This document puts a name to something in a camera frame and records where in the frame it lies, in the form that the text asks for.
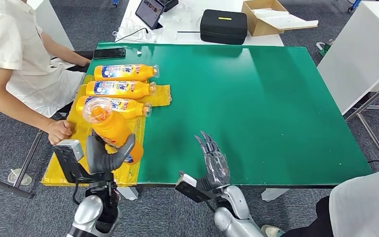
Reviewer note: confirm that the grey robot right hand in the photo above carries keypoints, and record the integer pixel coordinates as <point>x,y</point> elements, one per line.
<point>214,166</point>

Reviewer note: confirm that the person's right hand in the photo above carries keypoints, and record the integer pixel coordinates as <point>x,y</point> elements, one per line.
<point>59,131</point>

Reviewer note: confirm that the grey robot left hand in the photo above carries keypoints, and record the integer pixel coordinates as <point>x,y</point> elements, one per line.
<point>103,157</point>

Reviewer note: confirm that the person's left hand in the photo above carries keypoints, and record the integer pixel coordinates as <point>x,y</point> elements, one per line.
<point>85,61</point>

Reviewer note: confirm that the orange detergent bottle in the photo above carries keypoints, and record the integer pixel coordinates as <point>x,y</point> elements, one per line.
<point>143,72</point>
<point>111,127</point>
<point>130,109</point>
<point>137,90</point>

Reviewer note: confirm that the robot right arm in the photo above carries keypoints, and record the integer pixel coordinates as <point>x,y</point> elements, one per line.
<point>233,212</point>

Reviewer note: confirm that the person's right forearm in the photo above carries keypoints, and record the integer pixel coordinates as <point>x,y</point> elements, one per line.
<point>16,108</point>

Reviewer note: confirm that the person's left forearm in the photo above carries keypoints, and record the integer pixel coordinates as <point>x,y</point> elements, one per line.
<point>67,52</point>

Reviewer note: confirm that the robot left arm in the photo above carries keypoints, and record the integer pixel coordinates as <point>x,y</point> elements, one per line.
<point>94,212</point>

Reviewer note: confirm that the black smartphone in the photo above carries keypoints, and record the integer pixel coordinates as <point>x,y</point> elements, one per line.
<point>109,53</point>

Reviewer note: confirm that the chrome table leg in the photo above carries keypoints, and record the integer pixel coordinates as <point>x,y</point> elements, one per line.
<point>29,158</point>

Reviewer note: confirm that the white table foot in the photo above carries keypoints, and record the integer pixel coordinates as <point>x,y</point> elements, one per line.
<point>274,195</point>
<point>128,193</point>

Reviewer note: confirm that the white cabinet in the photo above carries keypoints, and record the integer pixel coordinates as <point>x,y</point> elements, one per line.
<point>52,26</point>

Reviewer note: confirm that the clear plastic cup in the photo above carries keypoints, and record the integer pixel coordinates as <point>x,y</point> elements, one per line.
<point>19,178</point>

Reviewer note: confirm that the dark metal floor bar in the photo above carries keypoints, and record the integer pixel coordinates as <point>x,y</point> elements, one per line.
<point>6,186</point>

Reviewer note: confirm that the person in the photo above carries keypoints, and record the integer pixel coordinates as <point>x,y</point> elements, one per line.
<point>9,49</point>
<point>362,209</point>

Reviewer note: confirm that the dark tablet on stand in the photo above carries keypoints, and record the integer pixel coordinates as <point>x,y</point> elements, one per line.
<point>150,12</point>

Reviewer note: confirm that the black box device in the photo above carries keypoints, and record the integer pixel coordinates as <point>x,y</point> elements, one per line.
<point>169,4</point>

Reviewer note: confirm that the black carrying case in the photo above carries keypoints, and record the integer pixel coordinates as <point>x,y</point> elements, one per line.
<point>223,29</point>

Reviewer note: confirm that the brown cardboard box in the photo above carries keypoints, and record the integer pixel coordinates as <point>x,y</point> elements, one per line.
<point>264,29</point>

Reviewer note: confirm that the green white floor object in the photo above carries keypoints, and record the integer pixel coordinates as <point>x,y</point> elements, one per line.
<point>326,48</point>

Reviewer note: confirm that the white paper sheet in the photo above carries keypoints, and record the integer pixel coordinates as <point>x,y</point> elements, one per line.
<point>290,21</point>

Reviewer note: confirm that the white side table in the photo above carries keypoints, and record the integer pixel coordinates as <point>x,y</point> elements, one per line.
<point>366,49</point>

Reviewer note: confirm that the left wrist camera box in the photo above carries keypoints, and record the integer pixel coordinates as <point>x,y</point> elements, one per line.
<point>68,157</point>

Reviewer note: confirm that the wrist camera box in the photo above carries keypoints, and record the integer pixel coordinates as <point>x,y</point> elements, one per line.
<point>189,186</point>
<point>68,157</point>

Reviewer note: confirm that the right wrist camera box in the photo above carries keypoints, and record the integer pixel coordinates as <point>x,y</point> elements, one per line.
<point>189,186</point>

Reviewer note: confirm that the blue frame foot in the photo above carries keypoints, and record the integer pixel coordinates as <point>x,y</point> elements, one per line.
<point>115,2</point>
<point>355,5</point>

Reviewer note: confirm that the chrome table frame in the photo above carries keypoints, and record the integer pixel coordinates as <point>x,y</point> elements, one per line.
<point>372,99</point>

